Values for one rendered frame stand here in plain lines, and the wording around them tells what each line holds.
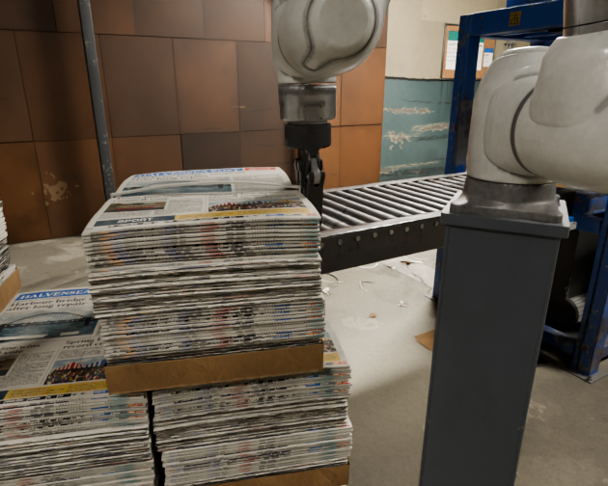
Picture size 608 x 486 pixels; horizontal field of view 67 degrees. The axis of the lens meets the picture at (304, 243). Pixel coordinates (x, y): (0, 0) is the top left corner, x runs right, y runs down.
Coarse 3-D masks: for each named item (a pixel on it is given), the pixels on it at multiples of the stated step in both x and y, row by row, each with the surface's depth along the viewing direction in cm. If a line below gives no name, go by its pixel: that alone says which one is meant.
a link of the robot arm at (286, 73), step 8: (272, 0) 66; (280, 0) 64; (272, 8) 66; (280, 8) 63; (272, 16) 65; (272, 24) 65; (272, 32) 65; (272, 40) 66; (272, 48) 67; (280, 48) 62; (272, 56) 69; (280, 56) 64; (280, 64) 66; (288, 64) 63; (280, 72) 68; (288, 72) 66; (296, 72) 64; (280, 80) 69; (288, 80) 68; (296, 80) 67; (304, 80) 67; (312, 80) 67; (320, 80) 67; (328, 80) 68
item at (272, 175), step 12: (240, 168) 90; (252, 168) 90; (264, 168) 90; (276, 168) 90; (132, 180) 79; (144, 180) 79; (156, 180) 79; (168, 180) 79; (180, 180) 79; (192, 180) 79; (204, 180) 79; (228, 180) 79; (240, 180) 79; (252, 180) 79; (264, 180) 79; (276, 180) 79; (288, 180) 79
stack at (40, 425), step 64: (0, 320) 80; (64, 320) 80; (0, 384) 63; (64, 384) 63; (256, 384) 65; (320, 384) 68; (0, 448) 60; (64, 448) 61; (128, 448) 63; (192, 448) 66; (256, 448) 69; (320, 448) 71
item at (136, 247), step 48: (288, 192) 71; (96, 240) 53; (144, 240) 54; (192, 240) 55; (240, 240) 57; (288, 240) 58; (96, 288) 55; (144, 288) 55; (192, 288) 57; (240, 288) 58; (288, 288) 59; (144, 336) 57; (192, 336) 59; (240, 336) 60; (288, 336) 61
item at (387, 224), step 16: (560, 192) 190; (368, 224) 146; (384, 224) 146; (400, 224) 147; (416, 224) 151; (432, 224) 155; (336, 240) 137; (352, 240) 140; (368, 240) 143; (384, 240) 146; (400, 240) 150; (416, 240) 153; (432, 240) 157; (320, 256) 135; (336, 256) 138; (352, 256) 142; (368, 256) 145; (384, 256) 148; (400, 256) 152
